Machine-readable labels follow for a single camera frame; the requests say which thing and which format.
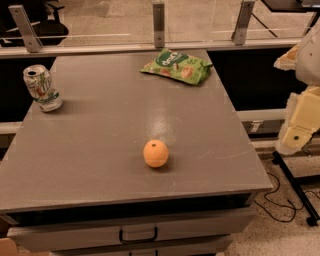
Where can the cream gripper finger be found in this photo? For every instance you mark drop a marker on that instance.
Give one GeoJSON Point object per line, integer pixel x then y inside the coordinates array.
{"type": "Point", "coordinates": [288, 60]}
{"type": "Point", "coordinates": [302, 120]}

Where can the orange fruit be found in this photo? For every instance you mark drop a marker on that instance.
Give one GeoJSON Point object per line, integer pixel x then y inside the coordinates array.
{"type": "Point", "coordinates": [155, 153]}

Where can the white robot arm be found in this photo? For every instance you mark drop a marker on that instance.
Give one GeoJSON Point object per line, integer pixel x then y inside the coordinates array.
{"type": "Point", "coordinates": [308, 58]}

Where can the green rice chip bag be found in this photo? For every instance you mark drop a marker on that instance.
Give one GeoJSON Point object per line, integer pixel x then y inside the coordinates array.
{"type": "Point", "coordinates": [179, 66]}

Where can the black stand leg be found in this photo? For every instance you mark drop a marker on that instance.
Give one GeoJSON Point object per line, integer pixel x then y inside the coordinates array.
{"type": "Point", "coordinates": [314, 218]}

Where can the grey lower drawer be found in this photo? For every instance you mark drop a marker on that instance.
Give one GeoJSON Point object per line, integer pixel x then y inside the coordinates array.
{"type": "Point", "coordinates": [197, 246]}

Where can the grey drawer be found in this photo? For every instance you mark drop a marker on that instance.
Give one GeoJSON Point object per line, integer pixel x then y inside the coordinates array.
{"type": "Point", "coordinates": [197, 246]}
{"type": "Point", "coordinates": [88, 234]}

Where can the black office chair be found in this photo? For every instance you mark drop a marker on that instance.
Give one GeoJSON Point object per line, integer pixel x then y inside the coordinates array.
{"type": "Point", "coordinates": [43, 16]}

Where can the white green soda can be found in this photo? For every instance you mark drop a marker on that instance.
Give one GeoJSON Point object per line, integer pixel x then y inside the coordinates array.
{"type": "Point", "coordinates": [39, 83]}

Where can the grey top drawer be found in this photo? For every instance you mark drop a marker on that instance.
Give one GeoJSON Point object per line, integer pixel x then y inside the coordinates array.
{"type": "Point", "coordinates": [88, 234]}

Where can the right metal railing bracket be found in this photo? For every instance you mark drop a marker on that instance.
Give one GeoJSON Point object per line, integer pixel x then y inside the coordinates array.
{"type": "Point", "coordinates": [244, 16]}

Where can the metal railing bracket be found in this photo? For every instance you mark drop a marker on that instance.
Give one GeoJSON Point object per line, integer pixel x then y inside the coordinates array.
{"type": "Point", "coordinates": [244, 16]}
{"type": "Point", "coordinates": [30, 39]}
{"type": "Point", "coordinates": [159, 24]}

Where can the middle metal railing bracket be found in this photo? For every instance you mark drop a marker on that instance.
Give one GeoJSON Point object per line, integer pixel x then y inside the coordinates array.
{"type": "Point", "coordinates": [159, 24]}

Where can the black drawer handle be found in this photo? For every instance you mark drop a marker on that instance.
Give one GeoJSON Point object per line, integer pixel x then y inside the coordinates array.
{"type": "Point", "coordinates": [138, 236]}

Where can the left metal railing bracket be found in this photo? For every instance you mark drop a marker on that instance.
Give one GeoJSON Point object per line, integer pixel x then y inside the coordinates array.
{"type": "Point", "coordinates": [30, 39]}

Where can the grey horizontal rail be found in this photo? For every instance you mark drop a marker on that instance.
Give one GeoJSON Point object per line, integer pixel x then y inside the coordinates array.
{"type": "Point", "coordinates": [55, 51]}

